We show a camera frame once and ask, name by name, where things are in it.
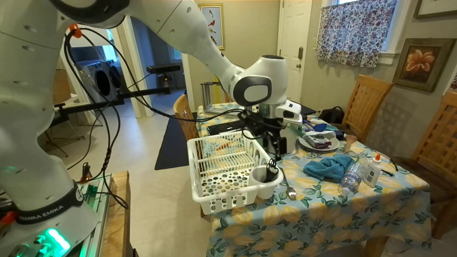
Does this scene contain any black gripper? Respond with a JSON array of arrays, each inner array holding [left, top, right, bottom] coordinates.
[[242, 110, 286, 160]]

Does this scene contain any white plate with items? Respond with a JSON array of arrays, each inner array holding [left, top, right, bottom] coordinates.
[[297, 131, 340, 153]]

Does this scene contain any white plastic dish rack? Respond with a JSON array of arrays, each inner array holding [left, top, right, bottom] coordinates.
[[188, 130, 283, 216]]

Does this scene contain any blue cloth towel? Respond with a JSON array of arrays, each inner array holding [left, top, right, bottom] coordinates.
[[305, 154, 355, 181]]

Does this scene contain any lemon print tablecloth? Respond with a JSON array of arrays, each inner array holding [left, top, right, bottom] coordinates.
[[196, 101, 435, 257]]

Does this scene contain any clear plastic water bottle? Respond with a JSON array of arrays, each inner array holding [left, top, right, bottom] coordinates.
[[342, 163, 362, 194]]

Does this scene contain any wooden lattice chair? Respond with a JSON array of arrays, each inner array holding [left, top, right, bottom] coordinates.
[[343, 74, 392, 141]]

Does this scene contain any dark floor mat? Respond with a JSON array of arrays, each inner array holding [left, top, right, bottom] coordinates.
[[155, 119, 189, 170]]

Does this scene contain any floral window curtain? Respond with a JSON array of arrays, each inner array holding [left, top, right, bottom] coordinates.
[[316, 0, 397, 69]]

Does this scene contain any framed bird picture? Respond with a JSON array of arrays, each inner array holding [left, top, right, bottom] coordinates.
[[200, 4, 225, 50]]

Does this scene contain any framed flower picture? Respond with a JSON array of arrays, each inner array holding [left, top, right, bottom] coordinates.
[[395, 39, 456, 93]]

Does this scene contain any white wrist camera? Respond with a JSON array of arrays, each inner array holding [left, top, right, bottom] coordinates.
[[276, 100, 303, 124]]

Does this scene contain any black camera on stand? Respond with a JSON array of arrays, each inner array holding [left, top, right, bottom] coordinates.
[[146, 64, 182, 74]]

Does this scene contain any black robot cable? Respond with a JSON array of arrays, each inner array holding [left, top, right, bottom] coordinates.
[[63, 26, 249, 211]]

